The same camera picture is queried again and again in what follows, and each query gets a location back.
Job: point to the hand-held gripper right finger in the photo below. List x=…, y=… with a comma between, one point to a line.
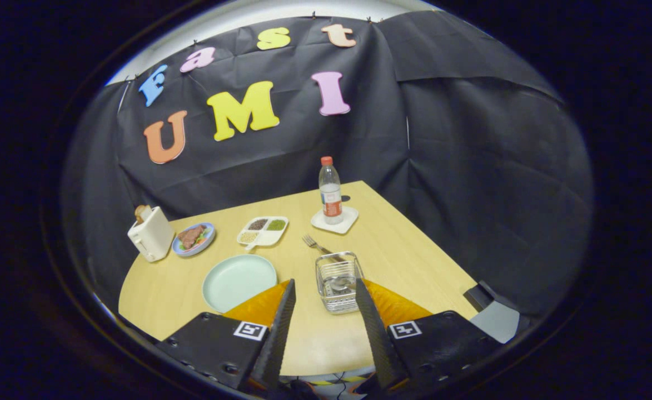
x=376, y=339

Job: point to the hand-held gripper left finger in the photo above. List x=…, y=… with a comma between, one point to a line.
x=278, y=339

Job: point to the light green plate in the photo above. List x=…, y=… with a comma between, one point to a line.
x=237, y=283

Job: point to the white divided bean tray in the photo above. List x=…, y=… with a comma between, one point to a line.
x=267, y=238

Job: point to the black rectangular object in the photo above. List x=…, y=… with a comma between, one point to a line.
x=481, y=293

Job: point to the blue plate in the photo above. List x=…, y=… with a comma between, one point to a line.
x=206, y=244

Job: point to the white square coaster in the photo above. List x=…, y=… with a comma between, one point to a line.
x=349, y=219

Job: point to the brown steak with lettuce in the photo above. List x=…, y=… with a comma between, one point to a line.
x=191, y=236

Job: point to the clear bottle red cap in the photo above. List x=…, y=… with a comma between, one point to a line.
x=331, y=194

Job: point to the white toaster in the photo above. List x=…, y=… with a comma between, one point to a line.
x=150, y=236

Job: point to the toast slice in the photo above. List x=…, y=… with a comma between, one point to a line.
x=142, y=213

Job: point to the black backdrop cloth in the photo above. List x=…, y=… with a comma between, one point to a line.
x=470, y=166

